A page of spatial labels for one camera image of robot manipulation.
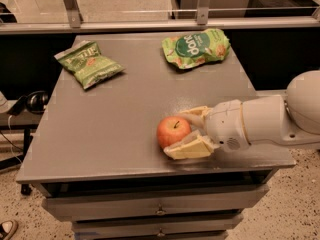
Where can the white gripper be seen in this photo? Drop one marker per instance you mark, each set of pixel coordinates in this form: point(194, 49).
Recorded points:
point(224, 124)

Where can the red apple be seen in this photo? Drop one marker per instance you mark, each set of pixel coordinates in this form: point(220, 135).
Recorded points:
point(171, 130)

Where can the green jalapeno chip bag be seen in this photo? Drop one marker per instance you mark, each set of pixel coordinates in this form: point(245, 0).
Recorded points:
point(87, 64)

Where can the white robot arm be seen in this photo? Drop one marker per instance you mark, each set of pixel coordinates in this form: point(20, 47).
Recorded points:
point(290, 120)

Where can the green round-logo snack bag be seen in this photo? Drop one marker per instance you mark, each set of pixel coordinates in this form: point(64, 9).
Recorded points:
point(192, 50)

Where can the top grey drawer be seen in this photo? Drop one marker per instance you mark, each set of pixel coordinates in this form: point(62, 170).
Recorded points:
point(151, 203)

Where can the grey drawer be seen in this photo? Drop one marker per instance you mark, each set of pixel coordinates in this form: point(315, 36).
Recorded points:
point(151, 203)
point(157, 226)

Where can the grey drawer cabinet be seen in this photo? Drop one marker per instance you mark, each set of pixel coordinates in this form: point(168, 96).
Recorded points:
point(103, 140)

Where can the middle grey drawer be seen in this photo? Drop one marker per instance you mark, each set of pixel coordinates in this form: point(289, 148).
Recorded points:
point(157, 226)

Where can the black headphones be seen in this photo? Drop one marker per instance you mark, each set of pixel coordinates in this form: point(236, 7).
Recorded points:
point(34, 103)

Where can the shoe on floor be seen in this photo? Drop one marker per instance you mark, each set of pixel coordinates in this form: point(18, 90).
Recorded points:
point(8, 229)

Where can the metal railing frame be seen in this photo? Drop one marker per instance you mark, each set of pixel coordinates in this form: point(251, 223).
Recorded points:
point(92, 16)

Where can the black stand with cables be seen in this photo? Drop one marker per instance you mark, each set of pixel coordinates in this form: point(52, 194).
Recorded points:
point(18, 154)

